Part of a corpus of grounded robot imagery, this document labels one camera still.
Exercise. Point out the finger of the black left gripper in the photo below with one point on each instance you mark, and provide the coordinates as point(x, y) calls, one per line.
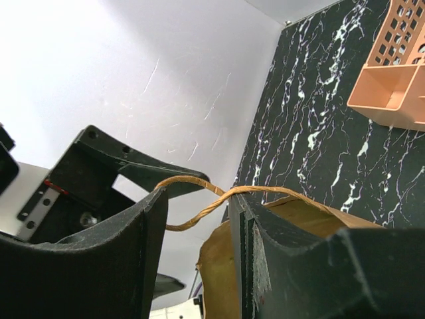
point(147, 176)

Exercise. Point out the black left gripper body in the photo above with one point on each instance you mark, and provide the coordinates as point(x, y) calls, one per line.
point(78, 191)

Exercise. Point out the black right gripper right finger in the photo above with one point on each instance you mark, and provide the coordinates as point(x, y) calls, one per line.
point(283, 271)

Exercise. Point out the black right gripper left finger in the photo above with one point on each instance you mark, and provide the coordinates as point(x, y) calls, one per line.
point(105, 271)

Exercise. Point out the brown paper bag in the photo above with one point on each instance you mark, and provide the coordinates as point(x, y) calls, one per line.
point(216, 256)

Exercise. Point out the orange plastic desk organizer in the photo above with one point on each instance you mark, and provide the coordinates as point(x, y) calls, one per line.
point(390, 86)

